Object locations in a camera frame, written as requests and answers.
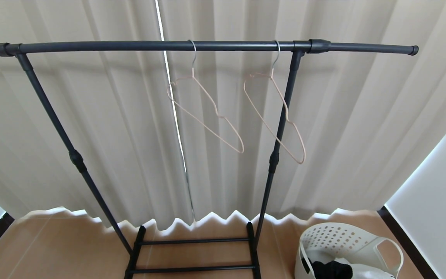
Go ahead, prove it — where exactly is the black garment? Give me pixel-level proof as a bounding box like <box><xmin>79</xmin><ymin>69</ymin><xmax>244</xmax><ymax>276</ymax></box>
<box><xmin>310</xmin><ymin>260</ymin><xmax>353</xmax><ymax>279</ymax></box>

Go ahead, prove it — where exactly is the pink clothes hanger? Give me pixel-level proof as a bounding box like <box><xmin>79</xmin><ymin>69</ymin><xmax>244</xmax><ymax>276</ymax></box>
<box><xmin>243</xmin><ymin>40</ymin><xmax>307</xmax><ymax>165</ymax></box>
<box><xmin>167</xmin><ymin>40</ymin><xmax>245</xmax><ymax>154</ymax></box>

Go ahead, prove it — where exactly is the black clothes rack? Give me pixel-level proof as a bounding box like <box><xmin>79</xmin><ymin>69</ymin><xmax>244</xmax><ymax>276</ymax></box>
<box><xmin>0</xmin><ymin>39</ymin><xmax>419</xmax><ymax>279</ymax></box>

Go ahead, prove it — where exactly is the white laundry basket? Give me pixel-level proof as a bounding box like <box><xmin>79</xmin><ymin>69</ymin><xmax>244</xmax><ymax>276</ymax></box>
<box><xmin>294</xmin><ymin>222</ymin><xmax>405</xmax><ymax>279</ymax></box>

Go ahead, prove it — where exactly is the beige curtain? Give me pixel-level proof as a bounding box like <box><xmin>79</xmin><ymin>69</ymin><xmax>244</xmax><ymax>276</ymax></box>
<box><xmin>0</xmin><ymin>0</ymin><xmax>446</xmax><ymax>233</ymax></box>

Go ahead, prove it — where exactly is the white garment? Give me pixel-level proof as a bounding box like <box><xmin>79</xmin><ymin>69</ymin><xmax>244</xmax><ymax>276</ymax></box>
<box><xmin>339</xmin><ymin>259</ymin><xmax>396</xmax><ymax>279</ymax></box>

